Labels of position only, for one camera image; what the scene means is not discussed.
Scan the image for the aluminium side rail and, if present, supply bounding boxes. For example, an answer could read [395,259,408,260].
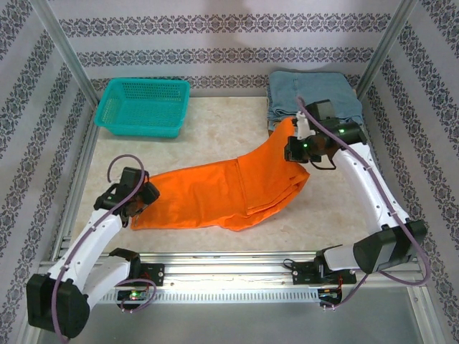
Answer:
[360,107,408,257]
[49,103,100,261]

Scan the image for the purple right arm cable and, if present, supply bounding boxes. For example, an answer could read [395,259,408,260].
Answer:
[295,95,431,312]

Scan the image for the grey metal base panel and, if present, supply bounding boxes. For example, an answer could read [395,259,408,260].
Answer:
[21,290,444,344]

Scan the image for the teal plastic basket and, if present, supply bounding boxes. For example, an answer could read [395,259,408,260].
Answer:
[95,78,191,140]

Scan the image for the slotted metal cable tray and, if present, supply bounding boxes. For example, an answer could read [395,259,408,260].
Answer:
[100,288,323,305]

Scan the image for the orange trousers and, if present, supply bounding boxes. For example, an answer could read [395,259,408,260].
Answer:
[131,117,311,233]

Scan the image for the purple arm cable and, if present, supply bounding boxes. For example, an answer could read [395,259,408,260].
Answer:
[52,154,158,338]
[295,95,431,312]

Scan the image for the circuit board with green light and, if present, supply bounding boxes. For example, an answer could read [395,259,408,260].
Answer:
[117,289,151,302]
[317,287,342,300]

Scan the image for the aluminium frame post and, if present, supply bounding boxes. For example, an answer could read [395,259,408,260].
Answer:
[34,0,100,105]
[356,0,419,101]

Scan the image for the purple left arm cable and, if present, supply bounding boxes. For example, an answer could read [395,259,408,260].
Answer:
[52,154,158,338]

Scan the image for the aluminium cross rails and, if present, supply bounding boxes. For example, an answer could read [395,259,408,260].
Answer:
[34,250,427,287]

